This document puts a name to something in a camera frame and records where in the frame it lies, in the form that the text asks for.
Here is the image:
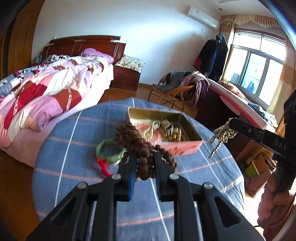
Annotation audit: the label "red cord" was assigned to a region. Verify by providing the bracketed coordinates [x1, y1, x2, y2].
[96, 158, 113, 178]

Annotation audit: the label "brown wooden bead necklace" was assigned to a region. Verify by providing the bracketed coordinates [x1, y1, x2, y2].
[114, 122, 178, 181]

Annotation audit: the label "pink gloved hand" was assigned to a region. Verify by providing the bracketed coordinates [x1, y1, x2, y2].
[257, 172, 295, 240]

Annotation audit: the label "blue plaid tablecloth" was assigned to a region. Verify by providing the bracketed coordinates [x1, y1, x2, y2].
[32, 98, 245, 240]

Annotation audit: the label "dark wooden desk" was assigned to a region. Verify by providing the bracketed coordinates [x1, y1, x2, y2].
[195, 78, 278, 140]

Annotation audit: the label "mauve garment on chair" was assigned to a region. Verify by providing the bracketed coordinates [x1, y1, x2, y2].
[180, 71, 210, 108]

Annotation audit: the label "gold pink tin box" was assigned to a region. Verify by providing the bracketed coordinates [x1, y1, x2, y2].
[127, 107, 203, 156]

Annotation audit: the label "silver wristwatch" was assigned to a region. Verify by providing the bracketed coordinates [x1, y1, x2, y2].
[161, 119, 174, 136]

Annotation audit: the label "dark coats on rack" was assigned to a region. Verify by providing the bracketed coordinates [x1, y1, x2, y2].
[193, 34, 228, 82]

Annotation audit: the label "wicker chair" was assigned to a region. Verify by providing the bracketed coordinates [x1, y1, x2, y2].
[148, 85, 193, 111]

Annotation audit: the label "yellow curtain valance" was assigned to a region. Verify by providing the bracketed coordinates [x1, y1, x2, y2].
[220, 15, 281, 29]

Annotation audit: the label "grey garment on chair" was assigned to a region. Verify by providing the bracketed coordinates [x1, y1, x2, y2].
[152, 71, 192, 93]

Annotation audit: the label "bed with patchwork quilt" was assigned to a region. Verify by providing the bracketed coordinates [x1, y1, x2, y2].
[1, 55, 113, 167]

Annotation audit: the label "white air conditioner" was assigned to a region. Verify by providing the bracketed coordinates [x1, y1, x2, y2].
[187, 6, 219, 30]

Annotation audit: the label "dark wooden nightstand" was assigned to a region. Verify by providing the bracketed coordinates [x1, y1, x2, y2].
[110, 66, 140, 92]

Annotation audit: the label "floral cloth on nightstand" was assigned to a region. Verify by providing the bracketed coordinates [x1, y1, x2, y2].
[115, 54, 145, 73]

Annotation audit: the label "purple pillow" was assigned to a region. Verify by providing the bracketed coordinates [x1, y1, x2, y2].
[79, 48, 114, 64]

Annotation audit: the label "dark wooden headboard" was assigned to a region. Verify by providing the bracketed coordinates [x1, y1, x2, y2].
[42, 35, 126, 63]

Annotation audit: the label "wooden wardrobe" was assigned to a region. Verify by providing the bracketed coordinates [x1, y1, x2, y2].
[1, 1, 44, 78]

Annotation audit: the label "green jade bracelet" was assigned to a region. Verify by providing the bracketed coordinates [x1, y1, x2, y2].
[95, 138, 127, 164]

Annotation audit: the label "window with frame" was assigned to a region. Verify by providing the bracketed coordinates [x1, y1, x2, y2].
[222, 30, 286, 109]

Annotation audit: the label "yellow amber bead bracelet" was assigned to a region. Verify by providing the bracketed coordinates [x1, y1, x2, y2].
[162, 127, 187, 142]

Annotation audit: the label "white pearl necklace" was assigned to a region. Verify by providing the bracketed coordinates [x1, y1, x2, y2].
[142, 120, 162, 142]

